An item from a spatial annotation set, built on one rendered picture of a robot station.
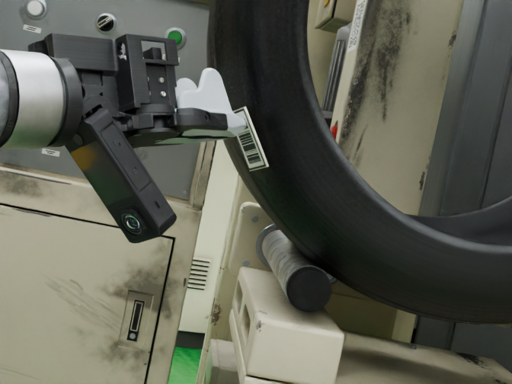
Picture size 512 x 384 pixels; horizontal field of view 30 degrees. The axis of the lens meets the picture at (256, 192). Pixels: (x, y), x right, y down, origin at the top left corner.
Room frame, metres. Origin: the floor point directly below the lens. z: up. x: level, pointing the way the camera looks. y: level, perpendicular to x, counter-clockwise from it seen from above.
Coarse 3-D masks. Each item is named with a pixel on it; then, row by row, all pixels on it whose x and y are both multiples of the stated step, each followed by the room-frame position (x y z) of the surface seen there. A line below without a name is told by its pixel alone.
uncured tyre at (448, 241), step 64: (256, 0) 0.89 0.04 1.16; (256, 64) 0.89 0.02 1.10; (256, 128) 0.90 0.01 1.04; (320, 128) 0.89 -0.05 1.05; (256, 192) 0.95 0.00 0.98; (320, 192) 0.90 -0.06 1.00; (320, 256) 0.93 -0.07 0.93; (384, 256) 0.90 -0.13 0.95; (448, 256) 0.90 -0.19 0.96; (448, 320) 0.96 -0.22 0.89
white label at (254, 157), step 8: (240, 112) 0.89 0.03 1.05; (248, 120) 0.89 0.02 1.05; (248, 128) 0.89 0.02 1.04; (240, 136) 0.91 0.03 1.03; (248, 136) 0.90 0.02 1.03; (256, 136) 0.89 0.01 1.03; (240, 144) 0.92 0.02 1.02; (248, 144) 0.90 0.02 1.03; (256, 144) 0.89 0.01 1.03; (248, 152) 0.91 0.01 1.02; (256, 152) 0.90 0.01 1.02; (248, 160) 0.92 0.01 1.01; (256, 160) 0.90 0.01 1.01; (264, 160) 0.89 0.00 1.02; (248, 168) 0.92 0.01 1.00; (256, 168) 0.91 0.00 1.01
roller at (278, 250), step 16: (272, 240) 1.19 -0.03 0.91; (288, 240) 1.14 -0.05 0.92; (272, 256) 1.11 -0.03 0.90; (288, 256) 1.02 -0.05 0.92; (304, 256) 1.00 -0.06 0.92; (288, 272) 0.95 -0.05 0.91; (304, 272) 0.92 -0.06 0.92; (320, 272) 0.92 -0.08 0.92; (288, 288) 0.92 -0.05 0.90; (304, 288) 0.92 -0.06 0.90; (320, 288) 0.92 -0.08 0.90; (304, 304) 0.92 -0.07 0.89; (320, 304) 0.92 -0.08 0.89
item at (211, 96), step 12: (204, 72) 0.85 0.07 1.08; (216, 72) 0.86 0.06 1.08; (204, 84) 0.84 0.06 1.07; (216, 84) 0.85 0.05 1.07; (180, 96) 0.82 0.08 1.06; (192, 96) 0.83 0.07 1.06; (204, 96) 0.84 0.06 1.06; (216, 96) 0.85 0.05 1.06; (204, 108) 0.84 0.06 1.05; (216, 108) 0.85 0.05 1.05; (228, 108) 0.86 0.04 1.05; (228, 120) 0.84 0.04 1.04; (240, 120) 0.87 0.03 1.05; (192, 132) 0.82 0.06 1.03; (204, 132) 0.83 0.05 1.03; (216, 132) 0.84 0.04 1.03; (228, 132) 0.85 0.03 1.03; (240, 132) 0.88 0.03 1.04
